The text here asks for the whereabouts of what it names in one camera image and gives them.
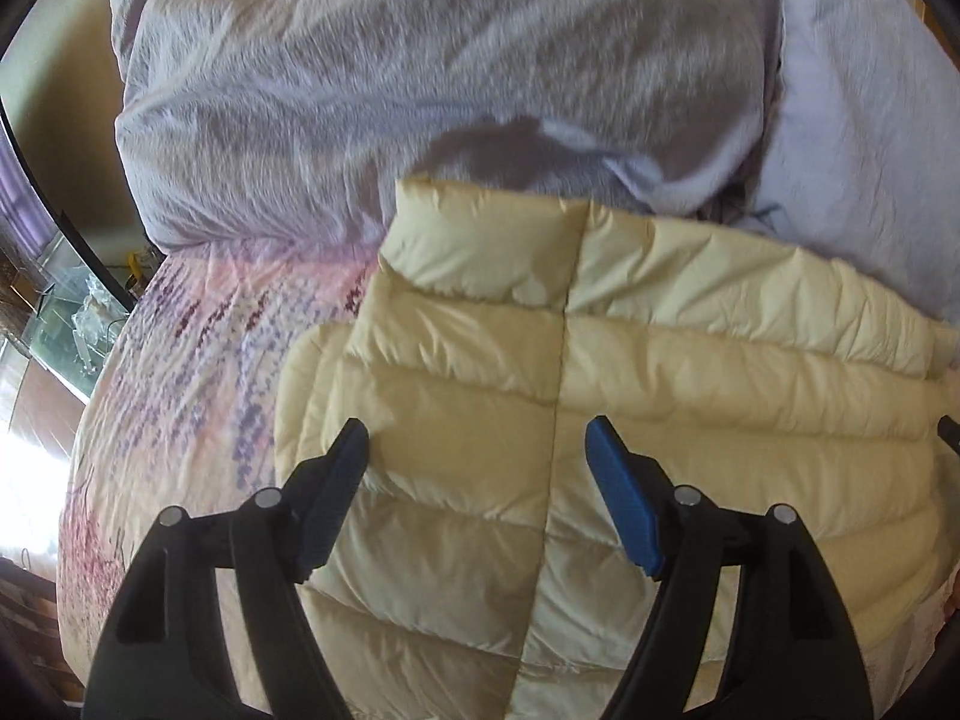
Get pink floral bed sheet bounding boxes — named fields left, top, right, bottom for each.
left=57, top=239, right=376, bottom=679

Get glass cabinet with clutter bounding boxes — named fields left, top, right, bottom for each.
left=2, top=231, right=163, bottom=403

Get lavender pillow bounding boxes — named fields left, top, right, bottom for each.
left=743, top=0, right=958, bottom=323

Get cream quilted down jacket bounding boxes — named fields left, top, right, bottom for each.
left=275, top=179, right=958, bottom=718

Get lavender folded duvet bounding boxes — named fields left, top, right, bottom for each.
left=109, top=0, right=779, bottom=252

